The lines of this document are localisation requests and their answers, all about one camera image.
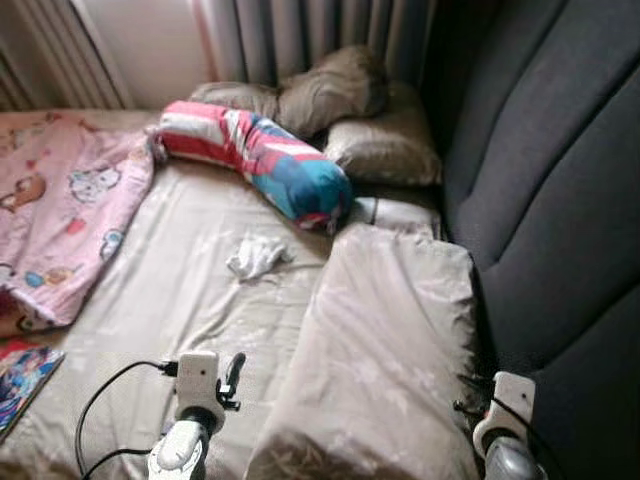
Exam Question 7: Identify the pink cartoon print blanket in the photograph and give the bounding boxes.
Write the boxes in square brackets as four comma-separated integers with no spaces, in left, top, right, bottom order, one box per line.
[0,110,161,336]

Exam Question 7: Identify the beige floral bed sheet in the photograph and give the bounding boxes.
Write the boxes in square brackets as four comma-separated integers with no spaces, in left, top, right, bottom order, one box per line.
[0,105,446,480]

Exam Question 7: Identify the large beige floral pillow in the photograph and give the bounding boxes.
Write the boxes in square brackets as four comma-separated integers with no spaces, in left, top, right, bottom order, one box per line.
[245,222,486,480]

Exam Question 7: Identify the white grey roll cushion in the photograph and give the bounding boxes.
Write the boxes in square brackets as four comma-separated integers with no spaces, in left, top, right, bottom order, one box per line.
[348,195,443,241]

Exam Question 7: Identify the brown floral pillow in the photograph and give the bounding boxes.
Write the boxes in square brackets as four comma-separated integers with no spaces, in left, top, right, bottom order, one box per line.
[322,82,444,189]
[277,45,391,139]
[188,80,283,121]

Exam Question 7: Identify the crumpled white cloth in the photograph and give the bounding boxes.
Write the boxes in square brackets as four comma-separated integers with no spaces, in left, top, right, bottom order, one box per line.
[225,235,296,281]

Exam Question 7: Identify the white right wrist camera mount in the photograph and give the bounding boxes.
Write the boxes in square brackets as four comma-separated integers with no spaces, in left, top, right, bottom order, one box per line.
[472,371,537,459]

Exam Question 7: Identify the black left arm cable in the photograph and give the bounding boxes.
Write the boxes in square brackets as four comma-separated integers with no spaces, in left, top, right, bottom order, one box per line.
[75,360,179,480]

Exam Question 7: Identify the dark grey padded panel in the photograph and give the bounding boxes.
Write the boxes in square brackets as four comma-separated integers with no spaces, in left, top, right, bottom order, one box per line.
[425,0,640,480]

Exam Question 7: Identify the white pleated curtain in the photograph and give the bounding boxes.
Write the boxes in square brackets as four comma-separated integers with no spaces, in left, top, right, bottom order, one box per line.
[0,0,131,111]

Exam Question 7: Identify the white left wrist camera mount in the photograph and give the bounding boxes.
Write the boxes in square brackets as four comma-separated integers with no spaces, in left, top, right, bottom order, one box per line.
[174,350,223,409]

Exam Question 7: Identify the grey pleated curtain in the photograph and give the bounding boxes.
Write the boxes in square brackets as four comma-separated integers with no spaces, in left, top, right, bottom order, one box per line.
[195,0,441,91]

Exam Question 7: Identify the red white blue bolster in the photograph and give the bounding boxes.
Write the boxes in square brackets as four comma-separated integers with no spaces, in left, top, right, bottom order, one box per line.
[155,100,354,233]

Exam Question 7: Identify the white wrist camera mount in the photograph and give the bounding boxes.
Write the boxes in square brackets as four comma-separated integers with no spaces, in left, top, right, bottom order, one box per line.
[174,350,223,409]
[472,371,537,459]

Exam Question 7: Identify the colourful comic book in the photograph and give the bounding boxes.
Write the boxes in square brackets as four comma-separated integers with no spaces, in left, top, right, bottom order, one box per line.
[0,338,66,441]

